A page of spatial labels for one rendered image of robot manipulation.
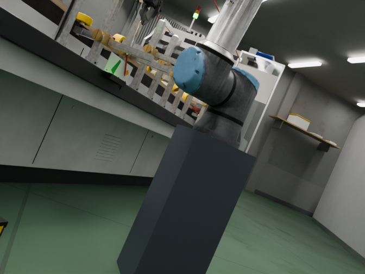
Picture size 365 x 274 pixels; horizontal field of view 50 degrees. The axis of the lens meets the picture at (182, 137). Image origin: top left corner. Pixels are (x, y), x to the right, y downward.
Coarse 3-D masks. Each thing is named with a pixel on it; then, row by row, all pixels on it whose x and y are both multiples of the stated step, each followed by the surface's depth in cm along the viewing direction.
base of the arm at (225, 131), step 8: (208, 112) 146; (216, 112) 144; (200, 120) 147; (208, 120) 144; (216, 120) 142; (224, 120) 142; (232, 120) 143; (192, 128) 150; (200, 128) 143; (208, 128) 142; (216, 128) 141; (224, 128) 141; (232, 128) 143; (240, 128) 146; (216, 136) 140; (224, 136) 141; (232, 136) 142; (240, 136) 147; (232, 144) 142
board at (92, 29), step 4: (52, 0) 173; (56, 0) 175; (56, 4) 176; (60, 4) 178; (64, 4) 180; (60, 8) 179; (64, 8) 181; (76, 20) 192; (88, 28) 203; (92, 28) 206; (136, 64) 263; (148, 72) 284; (152, 76) 292; (160, 84) 311; (164, 84) 318; (164, 88) 322; (172, 92) 340; (180, 100) 365; (184, 100) 375; (196, 112) 423
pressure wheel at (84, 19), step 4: (80, 16) 186; (84, 16) 187; (88, 16) 187; (80, 20) 187; (84, 20) 187; (88, 20) 188; (92, 20) 190; (80, 24) 190; (84, 24) 190; (88, 24) 189; (76, 36) 190
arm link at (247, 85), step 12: (240, 72) 143; (240, 84) 141; (252, 84) 143; (228, 96) 139; (240, 96) 141; (252, 96) 145; (216, 108) 144; (228, 108) 142; (240, 108) 143; (240, 120) 144
